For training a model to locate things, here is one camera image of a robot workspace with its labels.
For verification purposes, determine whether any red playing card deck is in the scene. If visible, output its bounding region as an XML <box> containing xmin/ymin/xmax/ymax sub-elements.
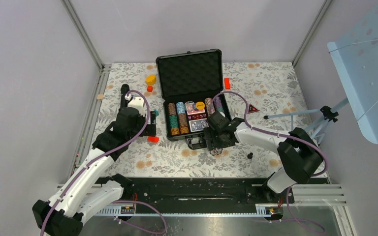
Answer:
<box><xmin>186</xmin><ymin>109</ymin><xmax>205</xmax><ymax>115</ymax></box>

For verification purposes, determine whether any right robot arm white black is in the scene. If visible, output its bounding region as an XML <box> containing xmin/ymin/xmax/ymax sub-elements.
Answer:
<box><xmin>203</xmin><ymin>112</ymin><xmax>323</xmax><ymax>203</ymax></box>

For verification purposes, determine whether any clear plastic disc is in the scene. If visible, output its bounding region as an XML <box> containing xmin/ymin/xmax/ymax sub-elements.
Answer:
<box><xmin>185</xmin><ymin>101</ymin><xmax>194</xmax><ymax>114</ymax></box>

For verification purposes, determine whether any floral table mat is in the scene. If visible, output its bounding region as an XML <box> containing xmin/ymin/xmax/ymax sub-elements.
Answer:
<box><xmin>94</xmin><ymin>62</ymin><xmax>311</xmax><ymax>178</ymax></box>

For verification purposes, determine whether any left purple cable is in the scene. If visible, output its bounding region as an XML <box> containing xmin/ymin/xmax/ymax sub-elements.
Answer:
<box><xmin>39</xmin><ymin>90</ymin><xmax>168</xmax><ymax>236</ymax></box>

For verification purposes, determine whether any red black triangle card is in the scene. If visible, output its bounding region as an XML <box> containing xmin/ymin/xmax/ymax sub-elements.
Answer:
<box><xmin>248</xmin><ymin>104</ymin><xmax>260</xmax><ymax>114</ymax></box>

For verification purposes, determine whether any red block beside case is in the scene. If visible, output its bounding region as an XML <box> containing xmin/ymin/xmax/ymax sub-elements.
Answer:
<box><xmin>224</xmin><ymin>77</ymin><xmax>231</xmax><ymax>90</ymax></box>

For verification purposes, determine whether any poker chip with die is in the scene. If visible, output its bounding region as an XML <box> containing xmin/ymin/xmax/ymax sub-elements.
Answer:
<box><xmin>211</xmin><ymin>150</ymin><xmax>222</xmax><ymax>155</ymax></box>

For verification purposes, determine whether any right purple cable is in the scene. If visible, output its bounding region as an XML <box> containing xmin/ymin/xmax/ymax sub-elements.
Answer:
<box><xmin>210</xmin><ymin>90</ymin><xmax>329</xmax><ymax>234</ymax></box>

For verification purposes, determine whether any yellow cylinder block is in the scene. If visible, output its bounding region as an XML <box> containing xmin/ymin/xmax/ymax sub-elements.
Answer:
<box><xmin>146</xmin><ymin>74</ymin><xmax>157</xmax><ymax>86</ymax></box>

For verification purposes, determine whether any blue playing card deck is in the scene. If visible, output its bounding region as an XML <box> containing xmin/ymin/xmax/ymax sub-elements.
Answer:
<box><xmin>189</xmin><ymin>118</ymin><xmax>209</xmax><ymax>132</ymax></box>

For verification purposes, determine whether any black poker chip case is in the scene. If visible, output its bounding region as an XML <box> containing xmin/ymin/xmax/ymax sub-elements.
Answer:
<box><xmin>156</xmin><ymin>49</ymin><xmax>231</xmax><ymax>150</ymax></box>

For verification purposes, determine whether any brown chip stack far left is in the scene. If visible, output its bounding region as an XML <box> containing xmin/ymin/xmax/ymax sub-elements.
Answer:
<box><xmin>168</xmin><ymin>103</ymin><xmax>180</xmax><ymax>136</ymax></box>

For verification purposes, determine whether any purple cable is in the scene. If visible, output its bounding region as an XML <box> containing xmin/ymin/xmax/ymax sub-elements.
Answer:
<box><xmin>39</xmin><ymin>90</ymin><xmax>168</xmax><ymax>236</ymax></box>
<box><xmin>210</xmin><ymin>90</ymin><xmax>329</xmax><ymax>234</ymax></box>

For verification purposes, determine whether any red rectangular block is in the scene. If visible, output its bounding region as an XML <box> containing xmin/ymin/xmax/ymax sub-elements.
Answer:
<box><xmin>147</xmin><ymin>136</ymin><xmax>159</xmax><ymax>143</ymax></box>

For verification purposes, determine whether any light blue perforated panel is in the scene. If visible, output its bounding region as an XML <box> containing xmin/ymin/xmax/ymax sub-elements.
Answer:
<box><xmin>327</xmin><ymin>4</ymin><xmax>378</xmax><ymax>144</ymax></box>

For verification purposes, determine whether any light blue tripod stand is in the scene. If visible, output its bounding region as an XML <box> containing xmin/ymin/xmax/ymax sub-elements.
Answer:
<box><xmin>263</xmin><ymin>97</ymin><xmax>349</xmax><ymax>146</ymax></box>

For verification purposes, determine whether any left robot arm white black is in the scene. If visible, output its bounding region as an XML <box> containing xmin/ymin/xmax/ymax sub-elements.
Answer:
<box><xmin>32</xmin><ymin>108</ymin><xmax>156</xmax><ymax>236</ymax></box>

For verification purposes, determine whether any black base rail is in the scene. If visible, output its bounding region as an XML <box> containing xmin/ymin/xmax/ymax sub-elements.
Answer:
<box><xmin>122</xmin><ymin>177</ymin><xmax>295</xmax><ymax>214</ymax></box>

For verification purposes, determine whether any yellow dealer button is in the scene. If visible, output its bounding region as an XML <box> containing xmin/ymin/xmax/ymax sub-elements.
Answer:
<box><xmin>195</xmin><ymin>101</ymin><xmax>205</xmax><ymax>111</ymax></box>

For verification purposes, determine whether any purple chip stack far right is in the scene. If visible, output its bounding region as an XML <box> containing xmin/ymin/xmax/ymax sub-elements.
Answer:
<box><xmin>213</xmin><ymin>96</ymin><xmax>225</xmax><ymax>116</ymax></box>

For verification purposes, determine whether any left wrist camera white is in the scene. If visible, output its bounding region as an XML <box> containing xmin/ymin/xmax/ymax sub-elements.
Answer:
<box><xmin>125</xmin><ymin>94</ymin><xmax>146</xmax><ymax>115</ymax></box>

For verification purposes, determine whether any black microphone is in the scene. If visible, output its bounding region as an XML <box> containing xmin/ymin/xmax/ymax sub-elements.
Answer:
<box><xmin>120</xmin><ymin>84</ymin><xmax>132</xmax><ymax>108</ymax></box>

